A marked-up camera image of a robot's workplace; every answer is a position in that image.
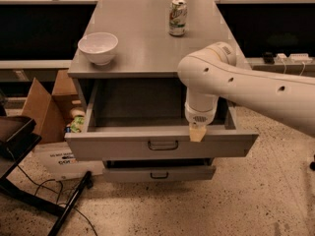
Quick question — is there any white bowl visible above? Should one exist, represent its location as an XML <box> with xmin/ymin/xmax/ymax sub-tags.
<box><xmin>78</xmin><ymin>32</ymin><xmax>118</xmax><ymax>65</ymax></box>

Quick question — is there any green white soda can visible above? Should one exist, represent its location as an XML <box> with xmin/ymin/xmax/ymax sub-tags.
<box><xmin>168</xmin><ymin>0</ymin><xmax>188</xmax><ymax>36</ymax></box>

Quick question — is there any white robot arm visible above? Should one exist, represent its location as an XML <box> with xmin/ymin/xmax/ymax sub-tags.
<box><xmin>177</xmin><ymin>42</ymin><xmax>315</xmax><ymax>142</ymax></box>

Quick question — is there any black small device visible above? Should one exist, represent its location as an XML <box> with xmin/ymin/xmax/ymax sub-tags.
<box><xmin>262</xmin><ymin>52</ymin><xmax>275</xmax><ymax>64</ymax></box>

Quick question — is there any green toy figure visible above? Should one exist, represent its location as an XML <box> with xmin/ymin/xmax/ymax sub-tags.
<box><xmin>65</xmin><ymin>107</ymin><xmax>85</xmax><ymax>133</ymax></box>

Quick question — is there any black metal stand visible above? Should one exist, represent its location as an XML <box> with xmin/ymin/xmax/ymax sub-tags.
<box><xmin>0</xmin><ymin>116</ymin><xmax>93</xmax><ymax>236</ymax></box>

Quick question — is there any grey drawer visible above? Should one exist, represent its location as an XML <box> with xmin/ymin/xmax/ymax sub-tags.
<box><xmin>66</xmin><ymin>78</ymin><xmax>258</xmax><ymax>161</ymax></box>
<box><xmin>103</xmin><ymin>158</ymin><xmax>216</xmax><ymax>182</ymax></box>

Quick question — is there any grey bottom drawer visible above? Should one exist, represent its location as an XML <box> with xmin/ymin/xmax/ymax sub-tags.
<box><xmin>103</xmin><ymin>158</ymin><xmax>216</xmax><ymax>182</ymax></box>

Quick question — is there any black floor cable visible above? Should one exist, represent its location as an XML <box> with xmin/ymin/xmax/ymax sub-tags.
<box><xmin>16</xmin><ymin>164</ymin><xmax>99</xmax><ymax>236</ymax></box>

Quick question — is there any brown cardboard box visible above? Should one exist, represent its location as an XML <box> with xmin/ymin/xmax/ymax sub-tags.
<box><xmin>22</xmin><ymin>70</ymin><xmax>103</xmax><ymax>180</ymax></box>

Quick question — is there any white power strip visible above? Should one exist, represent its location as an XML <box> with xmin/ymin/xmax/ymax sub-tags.
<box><xmin>276</xmin><ymin>53</ymin><xmax>312</xmax><ymax>64</ymax></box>

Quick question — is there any grey top drawer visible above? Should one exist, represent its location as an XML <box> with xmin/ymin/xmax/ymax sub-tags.
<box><xmin>66</xmin><ymin>78</ymin><xmax>258</xmax><ymax>161</ymax></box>

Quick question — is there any grey drawer cabinet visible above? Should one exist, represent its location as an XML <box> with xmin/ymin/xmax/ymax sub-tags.
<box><xmin>67</xmin><ymin>0</ymin><xmax>250</xmax><ymax>169</ymax></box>

